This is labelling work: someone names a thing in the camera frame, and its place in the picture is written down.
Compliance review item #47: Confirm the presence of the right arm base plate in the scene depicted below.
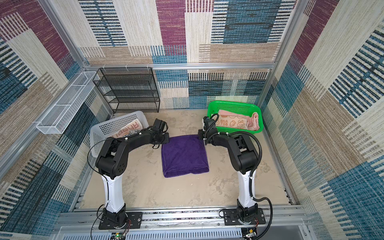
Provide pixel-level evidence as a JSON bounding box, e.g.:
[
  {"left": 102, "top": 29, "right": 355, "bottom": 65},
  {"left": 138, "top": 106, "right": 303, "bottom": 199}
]
[{"left": 219, "top": 208, "right": 266, "bottom": 226}]

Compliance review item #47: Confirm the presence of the purple towel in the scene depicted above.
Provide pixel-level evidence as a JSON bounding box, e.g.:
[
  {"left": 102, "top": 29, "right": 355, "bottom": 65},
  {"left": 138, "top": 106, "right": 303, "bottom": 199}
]
[{"left": 161, "top": 135, "right": 209, "bottom": 178}]

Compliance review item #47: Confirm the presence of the orange patterned towel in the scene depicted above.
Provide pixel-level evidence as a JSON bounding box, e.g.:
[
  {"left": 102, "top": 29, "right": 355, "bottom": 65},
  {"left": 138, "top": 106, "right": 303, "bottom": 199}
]
[{"left": 216, "top": 115, "right": 248, "bottom": 130}]

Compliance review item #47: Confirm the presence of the white plastic laundry basket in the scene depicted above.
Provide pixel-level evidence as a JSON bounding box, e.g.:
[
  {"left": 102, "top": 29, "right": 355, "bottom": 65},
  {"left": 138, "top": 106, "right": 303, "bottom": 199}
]
[{"left": 90, "top": 111, "right": 149, "bottom": 158}]

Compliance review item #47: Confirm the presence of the green plastic basket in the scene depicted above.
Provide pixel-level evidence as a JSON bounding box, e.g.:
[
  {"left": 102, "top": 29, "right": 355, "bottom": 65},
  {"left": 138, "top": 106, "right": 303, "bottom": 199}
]
[{"left": 207, "top": 101, "right": 264, "bottom": 134}]

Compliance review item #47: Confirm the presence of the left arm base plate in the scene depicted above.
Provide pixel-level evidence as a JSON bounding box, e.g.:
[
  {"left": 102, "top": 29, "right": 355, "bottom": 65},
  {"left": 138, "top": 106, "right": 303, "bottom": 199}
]
[{"left": 98, "top": 212, "right": 143, "bottom": 230}]

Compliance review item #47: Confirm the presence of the black wire mesh shelf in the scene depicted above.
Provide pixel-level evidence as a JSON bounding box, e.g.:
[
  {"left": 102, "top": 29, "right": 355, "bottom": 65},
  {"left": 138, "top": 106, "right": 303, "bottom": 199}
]
[{"left": 93, "top": 67, "right": 161, "bottom": 114}]

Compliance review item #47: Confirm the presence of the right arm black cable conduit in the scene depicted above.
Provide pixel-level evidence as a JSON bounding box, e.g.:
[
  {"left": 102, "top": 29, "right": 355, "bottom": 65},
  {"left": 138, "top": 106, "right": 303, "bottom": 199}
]
[{"left": 227, "top": 131, "right": 274, "bottom": 240}]

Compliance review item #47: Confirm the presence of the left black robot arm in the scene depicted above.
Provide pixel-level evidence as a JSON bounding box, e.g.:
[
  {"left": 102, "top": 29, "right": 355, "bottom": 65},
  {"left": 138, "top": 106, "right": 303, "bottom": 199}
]
[{"left": 96, "top": 119, "right": 169, "bottom": 230}]

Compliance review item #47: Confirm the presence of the white wire mesh tray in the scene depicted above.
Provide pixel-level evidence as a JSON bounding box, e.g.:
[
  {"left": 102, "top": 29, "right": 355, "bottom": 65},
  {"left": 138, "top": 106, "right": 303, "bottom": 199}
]
[{"left": 37, "top": 72, "right": 96, "bottom": 135}]

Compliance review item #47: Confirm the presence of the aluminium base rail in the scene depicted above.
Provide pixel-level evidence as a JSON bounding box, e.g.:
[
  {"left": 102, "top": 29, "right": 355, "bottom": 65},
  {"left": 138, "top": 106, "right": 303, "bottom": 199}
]
[{"left": 50, "top": 205, "right": 317, "bottom": 240}]

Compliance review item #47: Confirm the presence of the pink towel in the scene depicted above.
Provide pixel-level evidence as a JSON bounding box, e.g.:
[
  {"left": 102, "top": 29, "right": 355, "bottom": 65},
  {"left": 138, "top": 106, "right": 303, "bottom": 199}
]
[{"left": 218, "top": 110, "right": 260, "bottom": 131}]

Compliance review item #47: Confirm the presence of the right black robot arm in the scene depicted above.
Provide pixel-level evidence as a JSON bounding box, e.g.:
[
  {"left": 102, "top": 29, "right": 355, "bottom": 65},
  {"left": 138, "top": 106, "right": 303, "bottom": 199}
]
[{"left": 198, "top": 114, "right": 262, "bottom": 224}]

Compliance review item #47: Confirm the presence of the white printed rabbit towel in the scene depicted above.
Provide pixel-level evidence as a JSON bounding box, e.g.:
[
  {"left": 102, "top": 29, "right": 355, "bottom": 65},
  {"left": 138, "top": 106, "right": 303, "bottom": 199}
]
[{"left": 111, "top": 119, "right": 143, "bottom": 139}]

